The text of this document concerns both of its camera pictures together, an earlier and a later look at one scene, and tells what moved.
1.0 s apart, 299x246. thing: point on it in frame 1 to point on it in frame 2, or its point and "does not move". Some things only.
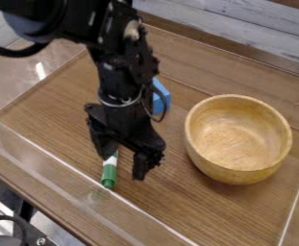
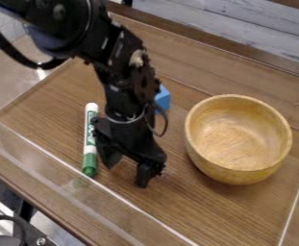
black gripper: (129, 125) does not move
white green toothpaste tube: (110, 170) to (90, 139)
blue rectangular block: (157, 103) does not move
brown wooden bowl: (238, 137) does not move
